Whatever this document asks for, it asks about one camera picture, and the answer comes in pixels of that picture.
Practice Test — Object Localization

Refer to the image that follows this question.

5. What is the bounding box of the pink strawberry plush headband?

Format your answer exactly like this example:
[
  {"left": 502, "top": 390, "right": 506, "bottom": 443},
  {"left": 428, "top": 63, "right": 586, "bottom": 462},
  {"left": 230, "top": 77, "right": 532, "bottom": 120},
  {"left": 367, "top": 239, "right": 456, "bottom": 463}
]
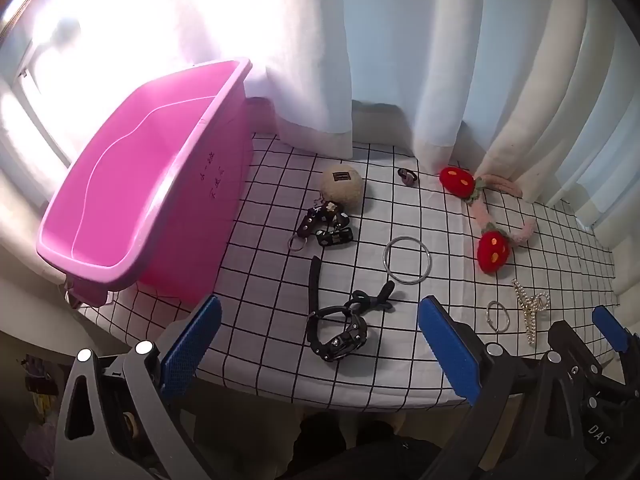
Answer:
[{"left": 439, "top": 165, "right": 536, "bottom": 275}]

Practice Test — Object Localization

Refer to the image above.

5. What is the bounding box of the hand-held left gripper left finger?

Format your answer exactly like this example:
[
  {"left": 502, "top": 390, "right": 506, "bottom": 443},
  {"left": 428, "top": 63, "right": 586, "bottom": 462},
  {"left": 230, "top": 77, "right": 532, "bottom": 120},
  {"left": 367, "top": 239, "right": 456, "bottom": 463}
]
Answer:
[{"left": 54, "top": 296, "right": 222, "bottom": 480}]

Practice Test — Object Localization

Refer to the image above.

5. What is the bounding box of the large silver bangle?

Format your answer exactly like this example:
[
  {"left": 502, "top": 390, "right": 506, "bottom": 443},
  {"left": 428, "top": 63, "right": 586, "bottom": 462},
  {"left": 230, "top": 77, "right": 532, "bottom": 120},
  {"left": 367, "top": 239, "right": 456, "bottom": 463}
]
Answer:
[{"left": 382, "top": 236, "right": 434, "bottom": 287}]

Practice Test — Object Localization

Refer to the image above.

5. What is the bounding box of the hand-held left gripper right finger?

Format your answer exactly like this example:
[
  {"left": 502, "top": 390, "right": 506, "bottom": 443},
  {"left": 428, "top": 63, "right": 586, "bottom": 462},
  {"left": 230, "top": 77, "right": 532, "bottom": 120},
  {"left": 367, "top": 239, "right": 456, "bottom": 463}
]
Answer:
[{"left": 417, "top": 296, "right": 588, "bottom": 480}]

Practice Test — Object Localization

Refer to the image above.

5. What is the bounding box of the white curtain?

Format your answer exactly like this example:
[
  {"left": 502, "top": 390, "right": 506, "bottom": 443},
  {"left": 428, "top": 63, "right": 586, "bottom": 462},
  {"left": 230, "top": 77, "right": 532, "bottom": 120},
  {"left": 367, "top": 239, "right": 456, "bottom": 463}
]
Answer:
[{"left": 0, "top": 0, "right": 640, "bottom": 241}]

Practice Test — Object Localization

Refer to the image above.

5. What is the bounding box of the pearl hair claw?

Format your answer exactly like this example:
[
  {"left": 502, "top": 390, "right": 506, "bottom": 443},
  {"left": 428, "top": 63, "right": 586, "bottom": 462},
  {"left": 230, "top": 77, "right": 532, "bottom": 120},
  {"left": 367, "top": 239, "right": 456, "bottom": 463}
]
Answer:
[{"left": 511, "top": 279, "right": 551, "bottom": 346}]

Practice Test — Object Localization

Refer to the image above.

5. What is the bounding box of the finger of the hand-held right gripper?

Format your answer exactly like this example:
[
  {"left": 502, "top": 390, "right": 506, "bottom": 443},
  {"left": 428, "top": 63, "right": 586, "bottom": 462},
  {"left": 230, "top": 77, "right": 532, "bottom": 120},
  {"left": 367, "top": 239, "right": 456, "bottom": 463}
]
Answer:
[
  {"left": 592, "top": 305, "right": 640, "bottom": 386},
  {"left": 547, "top": 320, "right": 608, "bottom": 386}
]

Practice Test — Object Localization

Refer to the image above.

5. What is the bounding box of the black bow hair tie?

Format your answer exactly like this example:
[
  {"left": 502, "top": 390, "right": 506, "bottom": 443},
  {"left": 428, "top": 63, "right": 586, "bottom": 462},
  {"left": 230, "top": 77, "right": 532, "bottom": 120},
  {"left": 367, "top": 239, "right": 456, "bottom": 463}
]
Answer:
[{"left": 345, "top": 281, "right": 396, "bottom": 317}]

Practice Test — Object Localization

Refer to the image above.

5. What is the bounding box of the black studded strap bracelet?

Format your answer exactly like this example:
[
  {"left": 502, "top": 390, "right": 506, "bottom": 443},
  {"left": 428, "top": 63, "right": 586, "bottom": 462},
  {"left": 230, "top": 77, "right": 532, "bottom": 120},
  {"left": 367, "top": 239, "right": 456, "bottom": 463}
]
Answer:
[{"left": 307, "top": 255, "right": 370, "bottom": 362}]

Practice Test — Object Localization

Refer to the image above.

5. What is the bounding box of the small silver ring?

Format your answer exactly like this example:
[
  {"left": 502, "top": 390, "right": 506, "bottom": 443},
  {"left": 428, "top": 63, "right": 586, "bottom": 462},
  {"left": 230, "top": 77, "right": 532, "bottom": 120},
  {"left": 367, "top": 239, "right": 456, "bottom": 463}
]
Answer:
[{"left": 485, "top": 300, "right": 511, "bottom": 333}]

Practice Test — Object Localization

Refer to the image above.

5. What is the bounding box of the pink plastic bin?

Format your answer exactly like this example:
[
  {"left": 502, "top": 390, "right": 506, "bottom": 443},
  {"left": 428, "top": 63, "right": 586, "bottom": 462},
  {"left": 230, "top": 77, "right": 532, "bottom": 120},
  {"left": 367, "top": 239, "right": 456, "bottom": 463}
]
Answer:
[{"left": 36, "top": 58, "right": 253, "bottom": 311}]

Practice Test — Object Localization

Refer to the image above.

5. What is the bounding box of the beige plush ball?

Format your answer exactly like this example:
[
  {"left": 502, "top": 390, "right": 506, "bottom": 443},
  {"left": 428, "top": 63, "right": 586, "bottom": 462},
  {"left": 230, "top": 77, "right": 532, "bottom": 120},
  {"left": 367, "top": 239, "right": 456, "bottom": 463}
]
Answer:
[{"left": 320, "top": 164, "right": 367, "bottom": 212}]

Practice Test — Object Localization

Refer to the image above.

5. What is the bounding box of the white black-checked cloth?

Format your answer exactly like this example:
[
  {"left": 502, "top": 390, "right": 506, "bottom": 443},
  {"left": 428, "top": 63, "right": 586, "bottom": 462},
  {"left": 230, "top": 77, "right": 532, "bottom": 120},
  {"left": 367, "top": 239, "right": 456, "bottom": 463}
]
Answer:
[{"left": 77, "top": 132, "right": 621, "bottom": 413}]

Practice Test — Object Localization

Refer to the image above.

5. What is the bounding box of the black dotted bow keychain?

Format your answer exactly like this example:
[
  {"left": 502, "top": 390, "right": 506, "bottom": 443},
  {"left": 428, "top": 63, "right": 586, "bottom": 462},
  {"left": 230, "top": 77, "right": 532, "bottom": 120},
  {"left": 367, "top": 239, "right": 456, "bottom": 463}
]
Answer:
[{"left": 287, "top": 201, "right": 354, "bottom": 252}]

